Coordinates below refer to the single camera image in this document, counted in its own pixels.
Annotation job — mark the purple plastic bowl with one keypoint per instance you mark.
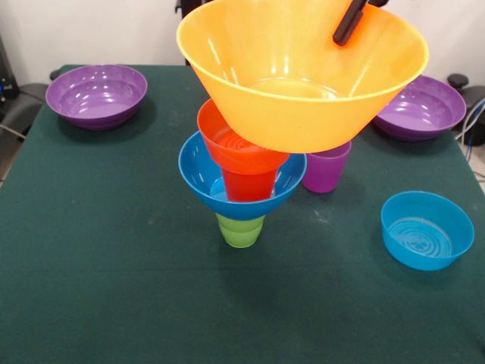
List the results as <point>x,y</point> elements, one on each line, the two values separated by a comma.
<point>94,112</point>
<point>432,113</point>

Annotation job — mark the orange plastic cup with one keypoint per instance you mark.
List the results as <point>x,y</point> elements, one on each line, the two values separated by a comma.
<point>248,186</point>

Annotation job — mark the green plastic cup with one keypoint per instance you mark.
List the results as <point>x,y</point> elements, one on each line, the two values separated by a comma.
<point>238,237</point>

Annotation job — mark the purple plastic cup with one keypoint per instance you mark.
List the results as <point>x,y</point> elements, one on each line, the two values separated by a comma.
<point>326,174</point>

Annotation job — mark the deep blue plastic bowl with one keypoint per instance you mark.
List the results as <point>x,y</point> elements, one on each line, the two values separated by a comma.
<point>197,178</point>

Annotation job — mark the yellow plastic bowl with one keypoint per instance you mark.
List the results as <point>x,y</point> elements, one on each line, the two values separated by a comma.
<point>295,121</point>

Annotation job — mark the low blue plastic bowl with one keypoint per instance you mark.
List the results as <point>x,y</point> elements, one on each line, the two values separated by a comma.
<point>417,256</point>

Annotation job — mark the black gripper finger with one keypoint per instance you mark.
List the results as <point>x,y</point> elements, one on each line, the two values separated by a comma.
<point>379,2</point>
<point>346,30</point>

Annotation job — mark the orange plastic bowl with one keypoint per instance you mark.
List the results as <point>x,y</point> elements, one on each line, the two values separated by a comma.
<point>246,161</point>

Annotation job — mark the dark green table cloth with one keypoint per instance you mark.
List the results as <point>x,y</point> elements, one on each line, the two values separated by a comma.
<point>242,303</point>

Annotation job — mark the black round knob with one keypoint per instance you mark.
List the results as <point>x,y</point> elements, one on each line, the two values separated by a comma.
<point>457,80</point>

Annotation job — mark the black device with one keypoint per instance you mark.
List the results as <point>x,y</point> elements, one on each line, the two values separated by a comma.
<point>7,87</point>

